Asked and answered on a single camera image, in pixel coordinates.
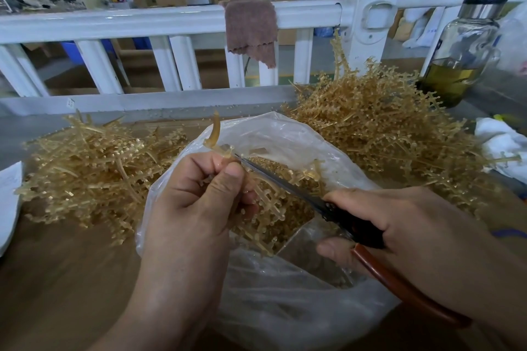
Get person's right hand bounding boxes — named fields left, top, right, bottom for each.
left=316, top=186, right=502, bottom=318

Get person's left hand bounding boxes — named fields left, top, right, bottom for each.
left=139, top=151, right=261, bottom=283

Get scissors with red-brown handles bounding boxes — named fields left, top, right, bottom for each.
left=234, top=153, right=473, bottom=329

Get amber plastic sprue strip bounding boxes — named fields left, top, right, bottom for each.
left=203, top=111, right=289, bottom=237

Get person's left forearm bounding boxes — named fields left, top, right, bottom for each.
left=88, top=279, right=225, bottom=351

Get person's right forearm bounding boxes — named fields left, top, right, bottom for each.
left=467, top=229, right=527, bottom=351

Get amber sprues inside bag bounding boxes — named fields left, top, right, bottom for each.
left=231, top=157, right=331, bottom=257

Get clear plastic bag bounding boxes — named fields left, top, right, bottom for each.
left=135, top=111, right=402, bottom=351

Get flat pile of amber sprues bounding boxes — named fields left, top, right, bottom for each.
left=16, top=113, right=191, bottom=247

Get tall pile of amber sprues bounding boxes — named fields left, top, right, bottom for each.
left=281, top=29, right=520, bottom=217

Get brown cloth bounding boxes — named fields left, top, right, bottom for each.
left=221, top=0, right=280, bottom=69

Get blue strip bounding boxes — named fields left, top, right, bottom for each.
left=491, top=228, right=527, bottom=239

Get white railing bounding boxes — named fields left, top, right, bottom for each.
left=0, top=0, right=527, bottom=118

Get white cloth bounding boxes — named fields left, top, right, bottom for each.
left=474, top=117, right=527, bottom=185

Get blue bin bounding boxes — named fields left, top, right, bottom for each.
left=61, top=39, right=117, bottom=66

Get white paper sheet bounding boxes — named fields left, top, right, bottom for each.
left=0, top=161, right=24, bottom=257

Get glass bottle with olive liquid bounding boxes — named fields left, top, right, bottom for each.
left=415, top=0, right=518, bottom=109

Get white sacks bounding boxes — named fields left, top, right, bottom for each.
left=400, top=0, right=449, bottom=49

